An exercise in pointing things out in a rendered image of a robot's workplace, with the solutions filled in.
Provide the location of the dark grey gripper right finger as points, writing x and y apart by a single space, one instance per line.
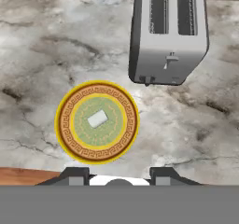
163 174

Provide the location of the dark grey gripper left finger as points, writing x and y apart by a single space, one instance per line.
74 174

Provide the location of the yellow patterned plate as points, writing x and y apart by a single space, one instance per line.
96 122

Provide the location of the silver toaster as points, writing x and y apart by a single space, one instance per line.
168 34

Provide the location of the white round cup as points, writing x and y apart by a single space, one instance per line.
119 181

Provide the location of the white marshmallow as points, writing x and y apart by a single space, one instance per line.
97 119

